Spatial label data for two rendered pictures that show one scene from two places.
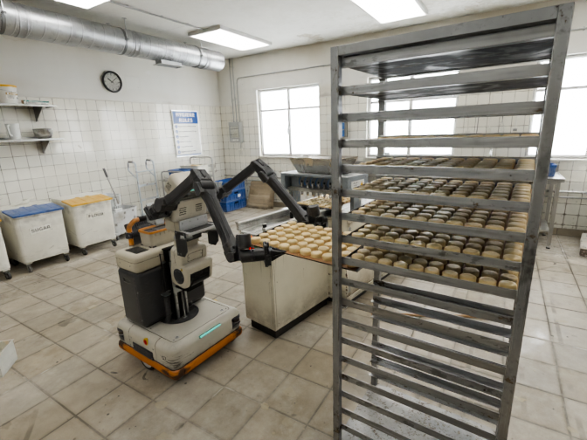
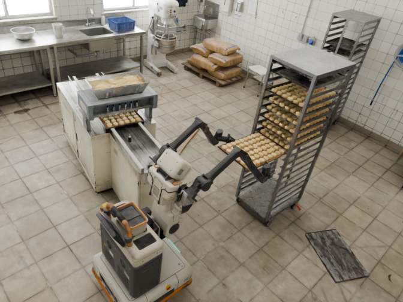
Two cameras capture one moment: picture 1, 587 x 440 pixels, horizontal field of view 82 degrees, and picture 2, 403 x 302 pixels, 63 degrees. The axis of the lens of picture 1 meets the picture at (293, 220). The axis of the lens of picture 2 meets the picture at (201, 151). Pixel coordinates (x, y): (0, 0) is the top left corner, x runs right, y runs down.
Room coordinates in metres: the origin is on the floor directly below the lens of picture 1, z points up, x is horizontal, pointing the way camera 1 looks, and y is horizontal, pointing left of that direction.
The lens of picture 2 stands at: (1.61, 2.48, 2.74)
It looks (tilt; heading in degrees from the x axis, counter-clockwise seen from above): 36 degrees down; 280
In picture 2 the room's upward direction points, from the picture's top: 9 degrees clockwise
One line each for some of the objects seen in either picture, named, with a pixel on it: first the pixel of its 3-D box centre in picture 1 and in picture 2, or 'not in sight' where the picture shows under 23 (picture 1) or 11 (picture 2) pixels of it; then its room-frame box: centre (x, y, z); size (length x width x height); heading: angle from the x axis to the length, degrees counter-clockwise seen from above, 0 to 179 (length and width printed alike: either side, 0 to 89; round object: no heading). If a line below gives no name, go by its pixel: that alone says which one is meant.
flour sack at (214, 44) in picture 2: not in sight; (220, 46); (2.70, -4.08, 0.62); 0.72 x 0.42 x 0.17; 154
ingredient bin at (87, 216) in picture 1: (86, 222); not in sight; (4.71, 2.95, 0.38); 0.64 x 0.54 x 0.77; 56
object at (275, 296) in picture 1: (287, 267); (138, 177); (2.64, 0.06, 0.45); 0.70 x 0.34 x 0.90; 138
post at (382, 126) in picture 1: (378, 246); (252, 136); (1.62, -0.42, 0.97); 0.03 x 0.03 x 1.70; 55
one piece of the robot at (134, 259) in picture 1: (166, 271); (134, 242); (2.30, 0.94, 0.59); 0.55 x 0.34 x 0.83; 145
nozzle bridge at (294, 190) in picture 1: (322, 191); (119, 107); (3.02, -0.28, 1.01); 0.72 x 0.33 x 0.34; 48
